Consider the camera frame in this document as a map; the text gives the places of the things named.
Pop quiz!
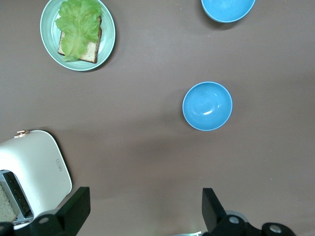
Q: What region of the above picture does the pale bread slice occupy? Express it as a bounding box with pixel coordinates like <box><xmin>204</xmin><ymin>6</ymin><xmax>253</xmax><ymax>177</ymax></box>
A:
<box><xmin>0</xmin><ymin>183</ymin><xmax>18</xmax><ymax>222</ymax></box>

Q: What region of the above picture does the green lettuce leaf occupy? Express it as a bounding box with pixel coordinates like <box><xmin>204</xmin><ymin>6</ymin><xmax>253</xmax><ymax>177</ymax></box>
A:
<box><xmin>54</xmin><ymin>0</ymin><xmax>103</xmax><ymax>62</ymax></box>

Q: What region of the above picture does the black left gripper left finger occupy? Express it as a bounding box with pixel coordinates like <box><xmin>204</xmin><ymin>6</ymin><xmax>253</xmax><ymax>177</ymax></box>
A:
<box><xmin>0</xmin><ymin>186</ymin><xmax>91</xmax><ymax>236</ymax></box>

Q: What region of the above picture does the brown crust bread slice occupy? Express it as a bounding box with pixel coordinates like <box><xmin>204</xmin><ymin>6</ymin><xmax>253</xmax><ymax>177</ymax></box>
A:
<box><xmin>58</xmin><ymin>16</ymin><xmax>103</xmax><ymax>64</ymax></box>

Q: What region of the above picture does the white toaster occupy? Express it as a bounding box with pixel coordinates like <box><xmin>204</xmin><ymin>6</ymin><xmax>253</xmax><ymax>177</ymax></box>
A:
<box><xmin>0</xmin><ymin>129</ymin><xmax>73</xmax><ymax>231</ymax></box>

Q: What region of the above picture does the blue plastic bowl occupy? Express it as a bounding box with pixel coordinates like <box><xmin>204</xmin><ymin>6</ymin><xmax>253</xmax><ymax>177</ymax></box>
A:
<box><xmin>201</xmin><ymin>0</ymin><xmax>256</xmax><ymax>24</ymax></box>
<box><xmin>182</xmin><ymin>81</ymin><xmax>233</xmax><ymax>132</ymax></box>

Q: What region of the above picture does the pale green plate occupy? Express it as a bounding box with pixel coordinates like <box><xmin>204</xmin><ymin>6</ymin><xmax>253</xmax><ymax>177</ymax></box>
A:
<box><xmin>39</xmin><ymin>0</ymin><xmax>116</xmax><ymax>72</ymax></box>

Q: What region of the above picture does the brown table cover sheet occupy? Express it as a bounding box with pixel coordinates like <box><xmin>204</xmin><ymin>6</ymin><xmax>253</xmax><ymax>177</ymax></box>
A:
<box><xmin>0</xmin><ymin>0</ymin><xmax>315</xmax><ymax>236</ymax></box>

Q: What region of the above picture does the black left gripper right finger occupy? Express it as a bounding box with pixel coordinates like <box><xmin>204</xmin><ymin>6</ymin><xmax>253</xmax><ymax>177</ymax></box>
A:
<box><xmin>202</xmin><ymin>187</ymin><xmax>297</xmax><ymax>236</ymax></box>

